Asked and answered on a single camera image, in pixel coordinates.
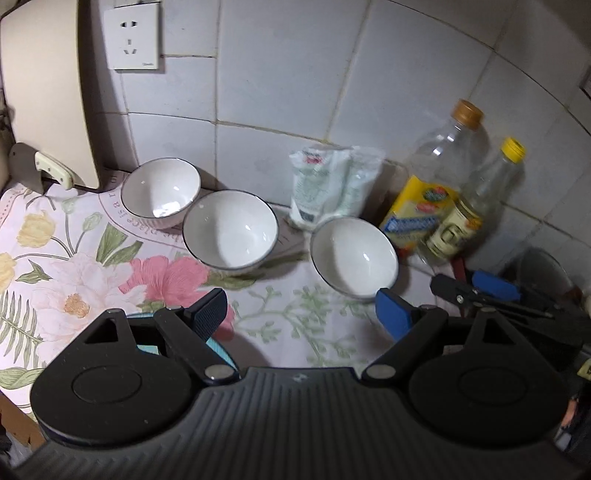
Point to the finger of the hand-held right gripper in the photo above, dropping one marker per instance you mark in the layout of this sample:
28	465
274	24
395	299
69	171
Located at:
496	285
450	288

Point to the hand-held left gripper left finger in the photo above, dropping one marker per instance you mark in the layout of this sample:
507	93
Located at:
210	314

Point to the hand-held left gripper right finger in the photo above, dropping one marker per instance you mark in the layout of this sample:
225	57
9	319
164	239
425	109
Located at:
392	314

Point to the blue fried egg plate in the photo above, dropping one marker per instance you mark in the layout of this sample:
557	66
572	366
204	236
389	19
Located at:
225	354

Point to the white ribbed bowl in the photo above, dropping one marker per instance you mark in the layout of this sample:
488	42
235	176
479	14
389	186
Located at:
231	230
159	194
353	256

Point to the black wok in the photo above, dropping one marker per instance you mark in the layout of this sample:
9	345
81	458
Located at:
545	272

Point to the clear vinegar bottle yellow cap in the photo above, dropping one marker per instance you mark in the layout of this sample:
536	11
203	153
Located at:
471	217

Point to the floral tablecloth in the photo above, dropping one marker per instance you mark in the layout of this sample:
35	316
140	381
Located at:
286	314

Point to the yellow label oil bottle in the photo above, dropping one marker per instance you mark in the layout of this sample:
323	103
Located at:
425	207

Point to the white salt bag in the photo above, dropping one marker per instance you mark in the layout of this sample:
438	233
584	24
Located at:
367	180
316	189

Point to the cream cutting board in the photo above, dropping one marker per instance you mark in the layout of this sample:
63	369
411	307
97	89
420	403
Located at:
41	83

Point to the white wall socket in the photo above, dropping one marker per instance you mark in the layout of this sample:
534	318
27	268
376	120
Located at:
133	37

